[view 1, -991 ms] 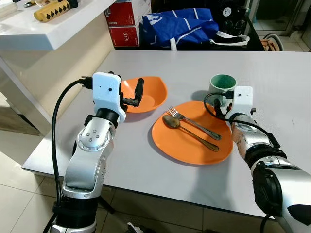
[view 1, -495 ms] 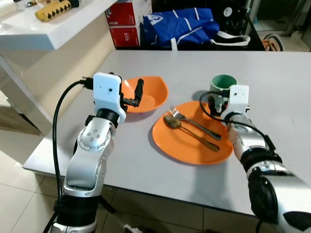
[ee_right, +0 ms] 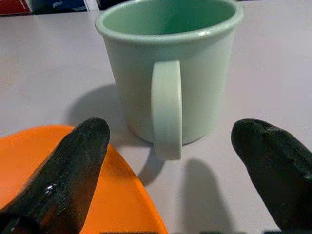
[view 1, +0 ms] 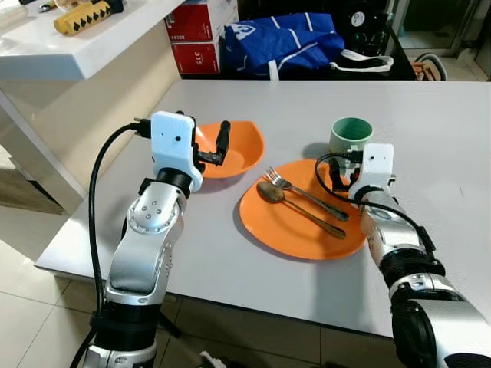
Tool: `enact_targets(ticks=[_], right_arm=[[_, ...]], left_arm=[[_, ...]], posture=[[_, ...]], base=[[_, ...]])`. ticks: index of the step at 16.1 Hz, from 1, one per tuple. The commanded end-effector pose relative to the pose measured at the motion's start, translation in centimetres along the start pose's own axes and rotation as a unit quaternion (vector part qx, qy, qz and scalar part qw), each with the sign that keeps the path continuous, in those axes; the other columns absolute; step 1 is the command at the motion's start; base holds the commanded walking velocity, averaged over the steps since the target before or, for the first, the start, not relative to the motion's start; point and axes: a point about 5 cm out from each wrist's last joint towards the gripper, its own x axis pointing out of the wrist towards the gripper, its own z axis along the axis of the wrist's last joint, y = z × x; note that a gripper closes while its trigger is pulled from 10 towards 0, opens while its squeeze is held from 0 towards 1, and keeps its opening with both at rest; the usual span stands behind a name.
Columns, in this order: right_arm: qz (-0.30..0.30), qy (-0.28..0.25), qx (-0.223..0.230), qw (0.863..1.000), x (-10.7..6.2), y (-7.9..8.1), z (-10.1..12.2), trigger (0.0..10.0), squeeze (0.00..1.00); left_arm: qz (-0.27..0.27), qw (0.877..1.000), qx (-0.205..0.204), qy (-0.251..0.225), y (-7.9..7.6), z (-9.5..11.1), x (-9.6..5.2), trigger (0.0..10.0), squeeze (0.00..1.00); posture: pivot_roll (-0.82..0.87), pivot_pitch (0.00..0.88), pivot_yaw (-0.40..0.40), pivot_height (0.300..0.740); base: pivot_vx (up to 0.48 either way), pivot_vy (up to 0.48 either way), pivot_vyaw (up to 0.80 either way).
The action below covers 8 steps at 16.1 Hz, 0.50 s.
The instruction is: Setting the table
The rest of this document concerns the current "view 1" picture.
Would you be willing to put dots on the orange plate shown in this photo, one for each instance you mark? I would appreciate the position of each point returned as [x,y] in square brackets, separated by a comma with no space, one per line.
[291,230]

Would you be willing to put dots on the small white floor object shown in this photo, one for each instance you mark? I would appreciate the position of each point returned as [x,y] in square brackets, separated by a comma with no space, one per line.
[213,359]

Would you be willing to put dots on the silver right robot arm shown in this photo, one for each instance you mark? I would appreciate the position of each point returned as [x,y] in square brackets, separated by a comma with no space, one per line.
[391,230]

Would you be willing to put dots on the white table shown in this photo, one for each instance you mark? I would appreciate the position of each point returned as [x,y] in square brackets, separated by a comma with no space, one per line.
[430,153]

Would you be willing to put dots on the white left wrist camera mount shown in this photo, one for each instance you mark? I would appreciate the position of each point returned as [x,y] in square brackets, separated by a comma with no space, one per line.
[173,146]

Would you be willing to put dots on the metal fork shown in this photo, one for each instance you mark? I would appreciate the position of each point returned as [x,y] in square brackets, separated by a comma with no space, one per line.
[307,195]

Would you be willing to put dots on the green cup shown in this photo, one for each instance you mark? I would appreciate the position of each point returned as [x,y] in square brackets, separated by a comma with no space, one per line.
[351,136]

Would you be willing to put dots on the brown wooden stool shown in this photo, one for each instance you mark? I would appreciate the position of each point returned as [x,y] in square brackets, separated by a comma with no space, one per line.
[428,69]

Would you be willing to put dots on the black bag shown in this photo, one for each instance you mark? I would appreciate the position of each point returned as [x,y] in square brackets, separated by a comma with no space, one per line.
[368,27]

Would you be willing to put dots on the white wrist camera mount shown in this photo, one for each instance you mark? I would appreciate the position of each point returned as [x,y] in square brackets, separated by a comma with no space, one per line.
[376,165]
[173,146]

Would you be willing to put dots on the blue fabric bag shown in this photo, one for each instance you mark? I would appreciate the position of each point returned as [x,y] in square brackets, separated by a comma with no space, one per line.
[284,38]

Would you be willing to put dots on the red cardboard box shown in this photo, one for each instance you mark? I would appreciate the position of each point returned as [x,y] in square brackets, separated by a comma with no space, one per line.
[192,19]
[196,57]

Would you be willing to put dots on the white counter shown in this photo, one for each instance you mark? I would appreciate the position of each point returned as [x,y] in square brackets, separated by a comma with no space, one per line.
[46,54]

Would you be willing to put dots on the metal spoon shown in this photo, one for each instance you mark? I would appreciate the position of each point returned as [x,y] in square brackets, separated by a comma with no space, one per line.
[270,192]

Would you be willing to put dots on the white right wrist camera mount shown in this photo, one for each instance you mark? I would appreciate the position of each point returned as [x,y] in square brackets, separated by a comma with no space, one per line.
[376,165]

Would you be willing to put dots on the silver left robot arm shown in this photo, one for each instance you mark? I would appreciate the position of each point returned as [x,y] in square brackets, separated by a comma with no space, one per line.
[149,245]

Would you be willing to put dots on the orange plastic bowl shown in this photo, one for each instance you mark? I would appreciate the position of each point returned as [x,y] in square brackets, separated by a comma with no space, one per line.
[245,146]

